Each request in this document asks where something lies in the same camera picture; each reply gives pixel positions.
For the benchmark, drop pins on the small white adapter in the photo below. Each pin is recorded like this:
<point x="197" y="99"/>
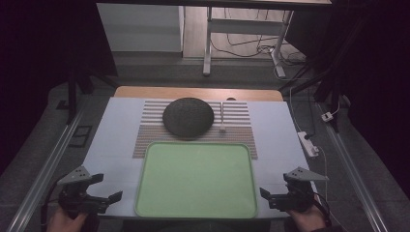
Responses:
<point x="327" y="116"/>

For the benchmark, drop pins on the green tray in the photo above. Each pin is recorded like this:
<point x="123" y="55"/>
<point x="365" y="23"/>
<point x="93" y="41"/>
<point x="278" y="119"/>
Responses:
<point x="196" y="180"/>

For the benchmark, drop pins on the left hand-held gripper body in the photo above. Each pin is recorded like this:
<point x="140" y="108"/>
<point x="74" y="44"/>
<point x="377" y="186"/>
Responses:
<point x="75" y="196"/>

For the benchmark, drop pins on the person's right hand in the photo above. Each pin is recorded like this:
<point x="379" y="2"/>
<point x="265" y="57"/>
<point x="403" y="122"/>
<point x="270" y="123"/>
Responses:
<point x="307" y="220"/>

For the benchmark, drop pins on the black plug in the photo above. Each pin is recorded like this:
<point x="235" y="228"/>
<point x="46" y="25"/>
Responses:
<point x="308" y="136"/>

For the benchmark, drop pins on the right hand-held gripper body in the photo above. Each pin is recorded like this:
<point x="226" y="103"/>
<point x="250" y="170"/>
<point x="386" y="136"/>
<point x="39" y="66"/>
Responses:
<point x="298" y="198"/>

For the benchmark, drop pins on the white power strip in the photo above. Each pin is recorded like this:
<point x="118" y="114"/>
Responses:
<point x="307" y="145"/>

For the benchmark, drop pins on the white desk frame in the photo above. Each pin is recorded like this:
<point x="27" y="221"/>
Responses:
<point x="245" y="26"/>

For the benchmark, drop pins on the black stand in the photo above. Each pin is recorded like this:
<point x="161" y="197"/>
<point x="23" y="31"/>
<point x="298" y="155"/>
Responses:
<point x="332" y="80"/>

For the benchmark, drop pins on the dark grey round bowl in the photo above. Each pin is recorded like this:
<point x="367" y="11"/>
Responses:
<point x="188" y="117"/>

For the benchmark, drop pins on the person's left hand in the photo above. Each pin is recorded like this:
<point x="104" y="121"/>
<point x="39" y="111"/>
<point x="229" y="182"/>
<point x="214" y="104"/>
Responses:
<point x="64" y="222"/>

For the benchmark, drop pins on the metal floor rail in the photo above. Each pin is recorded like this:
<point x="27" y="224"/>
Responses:
<point x="351" y="174"/>
<point x="48" y="167"/>

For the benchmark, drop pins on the striped placemat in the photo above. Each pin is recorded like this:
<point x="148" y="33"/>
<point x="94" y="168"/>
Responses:
<point x="237" y="135"/>

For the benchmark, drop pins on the white cabinet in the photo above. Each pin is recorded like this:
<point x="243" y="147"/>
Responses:
<point x="138" y="27"/>

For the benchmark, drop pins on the white spoon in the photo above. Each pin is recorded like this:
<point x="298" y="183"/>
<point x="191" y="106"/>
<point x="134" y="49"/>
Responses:
<point x="222" y="124"/>

